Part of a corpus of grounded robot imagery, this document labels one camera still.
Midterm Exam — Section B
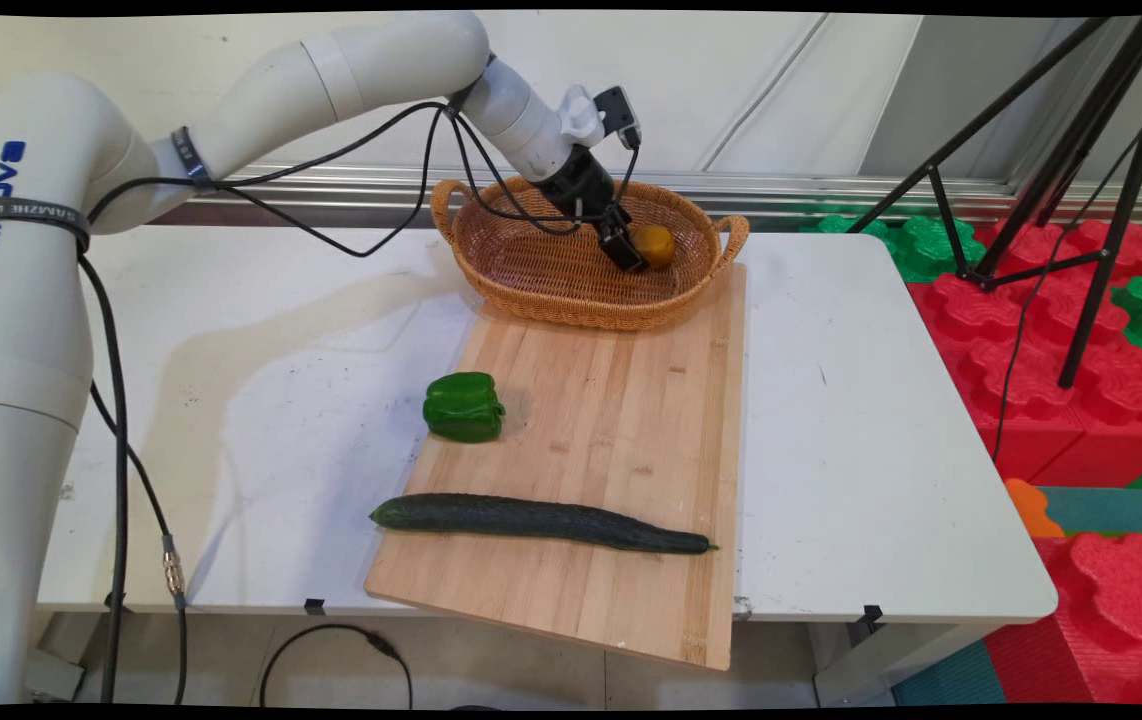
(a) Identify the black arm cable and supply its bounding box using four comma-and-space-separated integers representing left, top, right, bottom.
81, 98, 644, 261

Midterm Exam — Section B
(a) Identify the yellow-brown potato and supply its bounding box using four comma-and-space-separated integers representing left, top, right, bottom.
630, 224, 678, 272

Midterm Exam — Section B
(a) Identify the dark green cucumber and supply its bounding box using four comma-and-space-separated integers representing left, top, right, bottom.
369, 493, 720, 556

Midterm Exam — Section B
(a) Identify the white table leg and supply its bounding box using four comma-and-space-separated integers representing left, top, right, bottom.
811, 620, 974, 707

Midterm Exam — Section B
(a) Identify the aluminium wall rail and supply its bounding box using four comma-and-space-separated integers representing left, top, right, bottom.
161, 165, 1142, 227

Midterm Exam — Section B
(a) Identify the black tripod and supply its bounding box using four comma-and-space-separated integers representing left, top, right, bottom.
845, 15, 1142, 391

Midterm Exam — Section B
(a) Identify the black cable with metal connector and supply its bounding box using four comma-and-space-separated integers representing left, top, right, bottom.
77, 250, 190, 706

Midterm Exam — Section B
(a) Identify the woven wicker basket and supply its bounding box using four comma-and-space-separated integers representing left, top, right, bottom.
429, 173, 751, 333

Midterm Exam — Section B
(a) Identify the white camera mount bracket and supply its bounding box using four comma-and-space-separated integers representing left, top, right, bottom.
558, 84, 608, 147

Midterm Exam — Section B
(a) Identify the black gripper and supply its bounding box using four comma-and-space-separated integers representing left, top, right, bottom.
537, 146, 650, 274

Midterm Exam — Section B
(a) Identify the wooden cutting board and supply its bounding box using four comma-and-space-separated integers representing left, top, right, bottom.
363, 262, 748, 672

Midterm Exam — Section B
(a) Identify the orange foam piece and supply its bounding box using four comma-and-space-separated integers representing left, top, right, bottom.
1003, 478, 1068, 540

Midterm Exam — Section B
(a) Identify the black printed velcro strap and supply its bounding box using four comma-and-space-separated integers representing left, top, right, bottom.
0, 197, 93, 253

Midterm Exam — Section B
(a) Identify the teal foam mat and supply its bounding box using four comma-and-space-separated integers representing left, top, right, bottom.
1035, 486, 1142, 537

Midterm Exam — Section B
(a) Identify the green bell pepper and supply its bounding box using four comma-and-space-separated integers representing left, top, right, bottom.
421, 371, 508, 445

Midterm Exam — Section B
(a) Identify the large red foam block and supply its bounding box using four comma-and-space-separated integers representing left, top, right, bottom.
906, 218, 1142, 488

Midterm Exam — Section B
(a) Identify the black looped floor cable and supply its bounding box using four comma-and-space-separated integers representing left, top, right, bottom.
258, 623, 415, 711

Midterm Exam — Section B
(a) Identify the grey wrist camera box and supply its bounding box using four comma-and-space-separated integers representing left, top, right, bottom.
593, 86, 643, 150

